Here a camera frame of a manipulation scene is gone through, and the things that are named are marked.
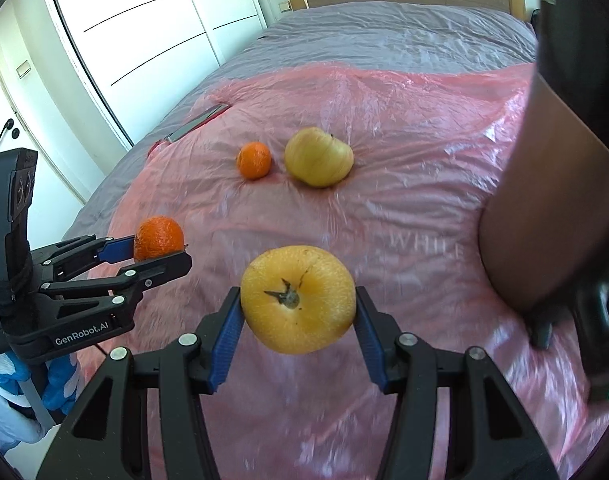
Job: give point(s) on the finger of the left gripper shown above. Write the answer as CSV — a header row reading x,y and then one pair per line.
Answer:
x,y
70,258
127,283

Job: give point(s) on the left blue gloved hand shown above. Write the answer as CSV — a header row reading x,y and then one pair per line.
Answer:
x,y
58,382

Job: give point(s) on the pink plastic sheet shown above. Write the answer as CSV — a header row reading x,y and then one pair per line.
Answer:
x,y
429,152

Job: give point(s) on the white door with handle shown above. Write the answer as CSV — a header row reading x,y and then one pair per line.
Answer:
x,y
66,175

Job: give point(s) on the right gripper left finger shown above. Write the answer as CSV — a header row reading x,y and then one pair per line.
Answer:
x,y
105,436

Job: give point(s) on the black steel electric kettle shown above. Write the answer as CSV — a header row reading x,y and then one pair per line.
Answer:
x,y
544,235

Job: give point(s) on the large green yellow apple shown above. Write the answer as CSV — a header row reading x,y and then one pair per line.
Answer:
x,y
318,158

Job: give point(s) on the small yellow apple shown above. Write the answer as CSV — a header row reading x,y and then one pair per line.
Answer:
x,y
298,299

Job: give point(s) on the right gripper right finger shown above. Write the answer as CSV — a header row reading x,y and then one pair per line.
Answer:
x,y
491,436

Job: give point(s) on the orange mandarin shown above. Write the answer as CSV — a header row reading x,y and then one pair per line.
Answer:
x,y
254,161
157,237

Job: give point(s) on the grey bed cover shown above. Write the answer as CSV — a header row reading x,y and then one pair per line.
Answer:
x,y
379,35

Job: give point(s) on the white wardrobe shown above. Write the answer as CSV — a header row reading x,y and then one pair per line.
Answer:
x,y
144,56

